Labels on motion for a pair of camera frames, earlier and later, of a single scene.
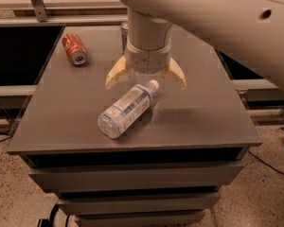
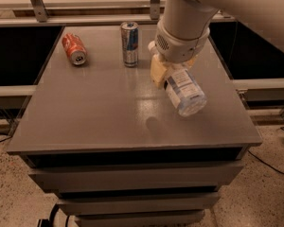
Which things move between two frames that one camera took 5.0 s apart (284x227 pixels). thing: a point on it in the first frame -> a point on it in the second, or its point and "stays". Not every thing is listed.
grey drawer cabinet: x=143 y=152 stays
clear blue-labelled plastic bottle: x=127 y=109 -> x=185 y=93
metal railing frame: x=42 y=18 stays
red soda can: x=75 y=48 stays
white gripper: x=147 y=61 -> x=179 y=49
